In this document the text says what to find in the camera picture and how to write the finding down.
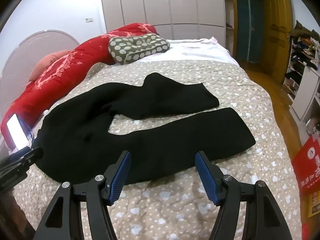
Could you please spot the white curved headboard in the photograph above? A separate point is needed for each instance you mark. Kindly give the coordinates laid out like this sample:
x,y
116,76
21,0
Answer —
x,y
20,55

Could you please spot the pink pillow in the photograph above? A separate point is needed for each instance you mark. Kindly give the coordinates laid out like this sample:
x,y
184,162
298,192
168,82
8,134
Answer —
x,y
47,62

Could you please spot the teal curtain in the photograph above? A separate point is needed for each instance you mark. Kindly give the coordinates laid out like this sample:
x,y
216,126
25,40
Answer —
x,y
250,25

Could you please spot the person's left forearm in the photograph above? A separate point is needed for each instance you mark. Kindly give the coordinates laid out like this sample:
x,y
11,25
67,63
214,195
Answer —
x,y
15,215

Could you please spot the white bed sheet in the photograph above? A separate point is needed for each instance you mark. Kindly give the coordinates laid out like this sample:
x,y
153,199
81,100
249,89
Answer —
x,y
195,50

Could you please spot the wooden door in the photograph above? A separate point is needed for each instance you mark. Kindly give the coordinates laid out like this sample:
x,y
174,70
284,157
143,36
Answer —
x,y
277,30

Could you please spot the beige quilted dotted bedspread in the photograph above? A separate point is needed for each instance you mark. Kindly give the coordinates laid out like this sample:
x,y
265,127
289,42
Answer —
x,y
175,205

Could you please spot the black pants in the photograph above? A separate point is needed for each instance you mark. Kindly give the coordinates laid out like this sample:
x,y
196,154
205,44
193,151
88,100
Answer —
x,y
75,130

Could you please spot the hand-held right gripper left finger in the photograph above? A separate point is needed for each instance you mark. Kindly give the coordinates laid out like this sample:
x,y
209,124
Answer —
x,y
120,177

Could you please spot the white wall thermostat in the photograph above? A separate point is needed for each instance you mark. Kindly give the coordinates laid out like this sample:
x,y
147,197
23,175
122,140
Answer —
x,y
89,19

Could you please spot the smartphone with white screen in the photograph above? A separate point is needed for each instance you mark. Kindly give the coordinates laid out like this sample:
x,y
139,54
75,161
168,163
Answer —
x,y
17,132

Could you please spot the white glossy wardrobe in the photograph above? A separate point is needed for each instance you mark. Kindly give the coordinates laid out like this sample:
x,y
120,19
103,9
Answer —
x,y
150,2

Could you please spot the red shopping bag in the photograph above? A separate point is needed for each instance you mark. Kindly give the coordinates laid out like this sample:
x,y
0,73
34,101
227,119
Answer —
x,y
306,167

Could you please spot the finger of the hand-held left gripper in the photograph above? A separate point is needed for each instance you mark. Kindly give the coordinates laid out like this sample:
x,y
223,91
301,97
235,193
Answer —
x,y
30,156

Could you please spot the white cabinet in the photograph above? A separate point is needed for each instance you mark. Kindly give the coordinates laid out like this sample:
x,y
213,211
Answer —
x,y
307,92

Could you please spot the olive polka dot cushion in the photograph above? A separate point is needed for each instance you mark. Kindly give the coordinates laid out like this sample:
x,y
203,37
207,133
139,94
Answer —
x,y
135,46

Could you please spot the open shelf with clothes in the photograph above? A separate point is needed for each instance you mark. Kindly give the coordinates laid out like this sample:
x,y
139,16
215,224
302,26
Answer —
x,y
300,52

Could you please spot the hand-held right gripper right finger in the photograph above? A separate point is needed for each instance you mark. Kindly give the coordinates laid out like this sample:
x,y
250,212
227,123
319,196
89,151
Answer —
x,y
206,177

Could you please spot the red patterned quilt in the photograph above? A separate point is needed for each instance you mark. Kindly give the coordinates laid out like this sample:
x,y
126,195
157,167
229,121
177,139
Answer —
x,y
62,72

